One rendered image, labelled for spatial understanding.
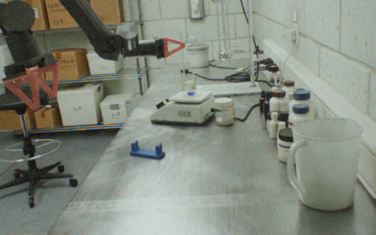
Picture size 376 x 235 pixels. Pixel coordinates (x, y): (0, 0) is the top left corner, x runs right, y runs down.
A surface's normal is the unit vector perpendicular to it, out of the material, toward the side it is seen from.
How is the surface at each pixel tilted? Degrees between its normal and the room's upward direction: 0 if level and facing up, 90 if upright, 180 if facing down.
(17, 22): 84
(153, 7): 90
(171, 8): 90
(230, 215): 0
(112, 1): 91
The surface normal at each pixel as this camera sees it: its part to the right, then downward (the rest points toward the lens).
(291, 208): -0.08, -0.96
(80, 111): -0.07, 0.28
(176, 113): -0.41, 0.28
